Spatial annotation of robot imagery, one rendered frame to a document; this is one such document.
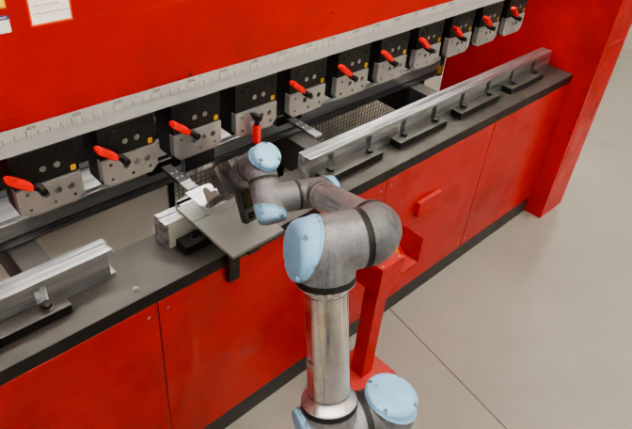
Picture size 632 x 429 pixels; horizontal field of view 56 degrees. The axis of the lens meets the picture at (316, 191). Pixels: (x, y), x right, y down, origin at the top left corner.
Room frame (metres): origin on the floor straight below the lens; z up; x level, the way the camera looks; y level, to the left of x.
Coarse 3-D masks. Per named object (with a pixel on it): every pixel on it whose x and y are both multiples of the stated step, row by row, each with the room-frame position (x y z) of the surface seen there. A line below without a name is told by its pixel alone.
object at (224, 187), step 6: (228, 162) 1.30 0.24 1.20; (234, 162) 1.32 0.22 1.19; (222, 168) 1.34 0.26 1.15; (228, 168) 1.30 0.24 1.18; (210, 174) 1.33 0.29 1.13; (216, 174) 1.31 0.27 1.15; (222, 174) 1.32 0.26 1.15; (228, 174) 1.31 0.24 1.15; (210, 180) 1.33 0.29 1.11; (216, 180) 1.31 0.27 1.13; (222, 180) 1.30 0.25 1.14; (228, 180) 1.31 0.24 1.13; (216, 186) 1.32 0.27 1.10; (222, 186) 1.29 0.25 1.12; (228, 186) 1.30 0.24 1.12; (240, 186) 1.26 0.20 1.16; (222, 192) 1.30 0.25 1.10; (228, 192) 1.29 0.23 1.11; (228, 198) 1.29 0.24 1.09
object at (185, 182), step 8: (160, 152) 1.56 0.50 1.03; (160, 160) 1.54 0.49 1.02; (168, 160) 1.55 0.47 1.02; (176, 160) 1.57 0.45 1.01; (160, 168) 1.53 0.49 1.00; (168, 168) 1.52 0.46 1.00; (176, 168) 1.53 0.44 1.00; (176, 176) 1.49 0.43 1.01; (184, 184) 1.45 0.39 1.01; (192, 184) 1.45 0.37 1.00
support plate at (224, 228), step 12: (192, 204) 1.36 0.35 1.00; (192, 216) 1.31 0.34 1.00; (216, 216) 1.32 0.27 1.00; (228, 216) 1.32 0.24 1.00; (204, 228) 1.26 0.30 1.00; (216, 228) 1.27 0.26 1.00; (228, 228) 1.27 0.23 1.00; (240, 228) 1.28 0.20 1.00; (252, 228) 1.28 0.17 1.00; (264, 228) 1.29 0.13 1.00; (276, 228) 1.29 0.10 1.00; (216, 240) 1.22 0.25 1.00; (228, 240) 1.22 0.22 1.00; (240, 240) 1.23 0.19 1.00; (252, 240) 1.23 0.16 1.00; (264, 240) 1.24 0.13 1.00; (228, 252) 1.17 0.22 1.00; (240, 252) 1.18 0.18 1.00
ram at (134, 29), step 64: (128, 0) 1.25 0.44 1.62; (192, 0) 1.37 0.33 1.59; (256, 0) 1.51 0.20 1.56; (320, 0) 1.68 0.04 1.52; (384, 0) 1.89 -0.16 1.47; (448, 0) 2.15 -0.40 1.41; (0, 64) 1.05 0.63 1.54; (64, 64) 1.14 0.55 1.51; (128, 64) 1.24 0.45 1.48; (192, 64) 1.36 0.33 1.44; (0, 128) 1.03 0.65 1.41; (64, 128) 1.12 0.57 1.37
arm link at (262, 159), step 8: (264, 144) 1.23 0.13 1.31; (272, 144) 1.25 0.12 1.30; (248, 152) 1.23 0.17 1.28; (256, 152) 1.21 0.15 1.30; (264, 152) 1.22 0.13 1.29; (272, 152) 1.23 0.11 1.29; (240, 160) 1.26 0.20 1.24; (248, 160) 1.22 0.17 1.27; (256, 160) 1.20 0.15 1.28; (264, 160) 1.20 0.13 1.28; (272, 160) 1.21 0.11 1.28; (280, 160) 1.23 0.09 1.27; (240, 168) 1.24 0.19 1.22; (248, 168) 1.21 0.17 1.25; (256, 168) 1.20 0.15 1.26; (264, 168) 1.19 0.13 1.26; (272, 168) 1.20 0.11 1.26; (240, 176) 1.24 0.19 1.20; (248, 176) 1.20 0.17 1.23; (256, 176) 1.19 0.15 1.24
